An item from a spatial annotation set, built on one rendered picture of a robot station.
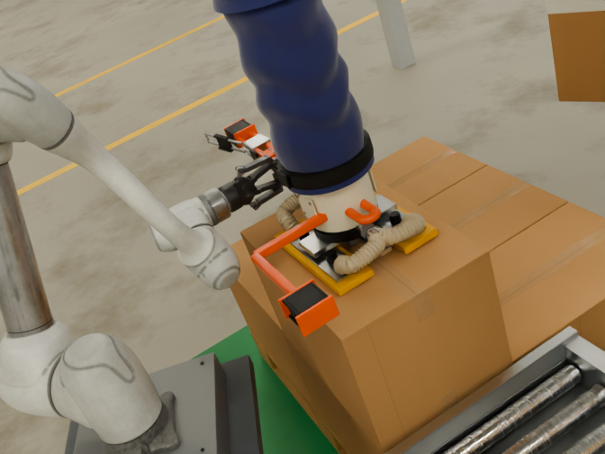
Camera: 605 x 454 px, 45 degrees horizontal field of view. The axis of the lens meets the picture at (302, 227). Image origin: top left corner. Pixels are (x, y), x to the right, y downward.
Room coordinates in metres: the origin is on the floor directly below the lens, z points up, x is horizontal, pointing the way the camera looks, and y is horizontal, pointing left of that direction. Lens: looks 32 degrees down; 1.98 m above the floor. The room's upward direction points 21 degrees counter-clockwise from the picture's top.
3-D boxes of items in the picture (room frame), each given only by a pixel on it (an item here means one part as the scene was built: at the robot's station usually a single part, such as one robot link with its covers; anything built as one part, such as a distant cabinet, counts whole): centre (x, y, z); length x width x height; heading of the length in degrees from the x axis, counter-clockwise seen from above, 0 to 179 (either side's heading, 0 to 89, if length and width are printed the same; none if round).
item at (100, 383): (1.26, 0.52, 1.00); 0.18 x 0.16 x 0.22; 57
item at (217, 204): (1.70, 0.20, 1.08); 0.09 x 0.06 x 0.09; 18
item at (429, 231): (1.55, -0.20, 0.98); 0.34 x 0.10 x 0.05; 18
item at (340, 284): (1.49, -0.02, 0.98); 0.34 x 0.10 x 0.05; 18
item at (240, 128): (2.09, 0.07, 1.08); 0.08 x 0.07 x 0.05; 18
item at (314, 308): (1.15, 0.05, 1.08); 0.09 x 0.08 x 0.05; 108
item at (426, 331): (1.52, -0.10, 0.74); 0.60 x 0.40 x 0.40; 16
